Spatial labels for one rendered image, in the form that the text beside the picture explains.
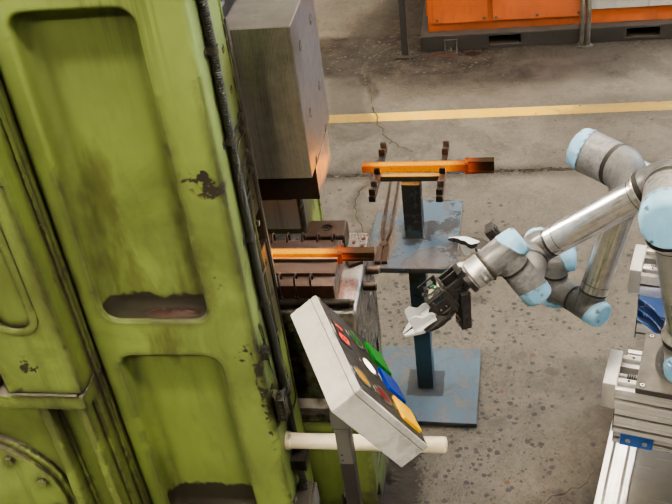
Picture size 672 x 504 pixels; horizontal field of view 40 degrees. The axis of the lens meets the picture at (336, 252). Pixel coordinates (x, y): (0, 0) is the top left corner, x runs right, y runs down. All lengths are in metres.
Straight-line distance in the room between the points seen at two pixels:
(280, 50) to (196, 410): 1.04
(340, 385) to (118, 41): 0.85
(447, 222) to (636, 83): 2.68
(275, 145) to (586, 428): 1.74
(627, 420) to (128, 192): 1.44
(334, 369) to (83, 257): 0.68
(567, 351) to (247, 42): 2.09
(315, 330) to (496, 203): 2.57
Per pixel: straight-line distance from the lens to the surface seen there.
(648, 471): 3.12
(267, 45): 2.15
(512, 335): 3.83
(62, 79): 2.11
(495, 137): 5.12
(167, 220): 2.21
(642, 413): 2.62
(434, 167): 2.98
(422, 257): 3.03
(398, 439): 2.09
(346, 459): 2.33
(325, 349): 2.07
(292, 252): 2.66
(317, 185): 2.37
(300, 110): 2.21
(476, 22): 6.12
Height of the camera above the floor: 2.57
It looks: 36 degrees down
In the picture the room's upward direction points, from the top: 8 degrees counter-clockwise
